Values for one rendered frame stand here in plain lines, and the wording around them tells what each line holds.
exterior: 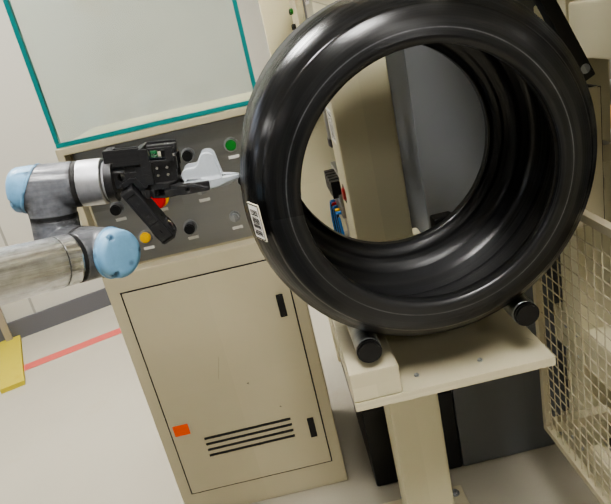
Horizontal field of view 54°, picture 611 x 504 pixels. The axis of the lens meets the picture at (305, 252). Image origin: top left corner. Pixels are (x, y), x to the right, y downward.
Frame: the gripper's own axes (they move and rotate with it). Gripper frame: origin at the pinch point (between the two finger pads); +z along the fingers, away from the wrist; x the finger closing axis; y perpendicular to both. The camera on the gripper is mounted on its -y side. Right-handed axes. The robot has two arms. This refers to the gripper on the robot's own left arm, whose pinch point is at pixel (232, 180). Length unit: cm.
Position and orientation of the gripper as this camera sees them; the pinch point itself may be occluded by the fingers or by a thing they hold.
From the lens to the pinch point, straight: 101.0
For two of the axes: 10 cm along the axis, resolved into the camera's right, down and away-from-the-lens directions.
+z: 9.9, -1.1, 0.6
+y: -0.9, -9.3, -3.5
